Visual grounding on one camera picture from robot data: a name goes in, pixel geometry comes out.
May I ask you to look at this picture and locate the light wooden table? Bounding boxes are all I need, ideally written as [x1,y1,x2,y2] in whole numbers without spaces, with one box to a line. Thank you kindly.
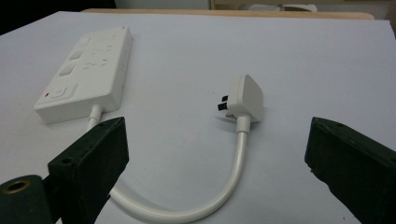
[81,7,375,21]

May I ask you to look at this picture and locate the white power cable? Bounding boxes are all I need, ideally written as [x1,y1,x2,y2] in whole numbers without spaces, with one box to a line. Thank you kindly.
[86,104,250,224]

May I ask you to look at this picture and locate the white power plug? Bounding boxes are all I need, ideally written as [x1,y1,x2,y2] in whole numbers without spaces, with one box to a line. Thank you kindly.
[217,74,265,134]

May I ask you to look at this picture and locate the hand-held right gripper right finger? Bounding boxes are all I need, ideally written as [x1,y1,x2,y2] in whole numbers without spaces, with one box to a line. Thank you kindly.
[304,117,396,224]

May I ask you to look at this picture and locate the white power strip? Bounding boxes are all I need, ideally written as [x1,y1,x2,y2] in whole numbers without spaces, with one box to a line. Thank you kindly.
[33,25,134,125]

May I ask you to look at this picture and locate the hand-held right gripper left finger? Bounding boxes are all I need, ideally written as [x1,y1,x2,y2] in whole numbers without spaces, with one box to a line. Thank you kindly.
[47,117,130,224]

